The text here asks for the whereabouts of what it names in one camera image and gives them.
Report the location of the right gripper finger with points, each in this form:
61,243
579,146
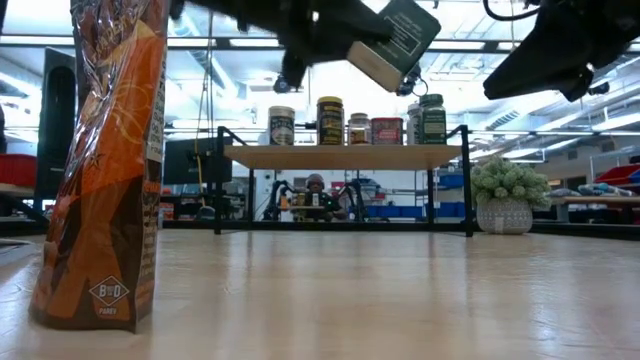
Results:
535,70

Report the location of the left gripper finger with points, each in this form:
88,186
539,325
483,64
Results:
355,35

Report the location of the dark green rectangular tin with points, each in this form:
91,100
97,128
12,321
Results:
400,40

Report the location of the yellow-lid seasoning can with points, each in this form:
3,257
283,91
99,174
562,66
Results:
330,122

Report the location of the small glass spice jar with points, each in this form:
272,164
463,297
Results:
359,131

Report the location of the beige-lid cylinder container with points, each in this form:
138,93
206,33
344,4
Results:
281,125

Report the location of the red-lid square spice tin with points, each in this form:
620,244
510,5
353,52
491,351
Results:
387,131

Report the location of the green-lid spice jar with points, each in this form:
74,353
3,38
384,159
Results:
433,122

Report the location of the black background robot arm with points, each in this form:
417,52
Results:
277,200

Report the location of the wooden shelf riser black legs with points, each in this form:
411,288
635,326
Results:
345,156

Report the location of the black ceiling-mounted device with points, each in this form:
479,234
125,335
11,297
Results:
280,85

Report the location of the small potted succulent plant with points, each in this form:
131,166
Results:
505,195

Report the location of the red storage bin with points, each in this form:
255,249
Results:
617,175
17,170

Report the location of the wooden background table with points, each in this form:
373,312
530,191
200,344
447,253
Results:
595,201

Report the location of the blue storage bin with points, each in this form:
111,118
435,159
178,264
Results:
400,211
636,176

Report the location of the black monitor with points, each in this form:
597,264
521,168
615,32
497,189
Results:
185,160

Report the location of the person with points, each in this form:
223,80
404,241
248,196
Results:
316,197

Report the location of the tall black panel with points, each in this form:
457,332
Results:
56,125

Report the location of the black overhead camera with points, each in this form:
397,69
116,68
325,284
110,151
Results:
412,82

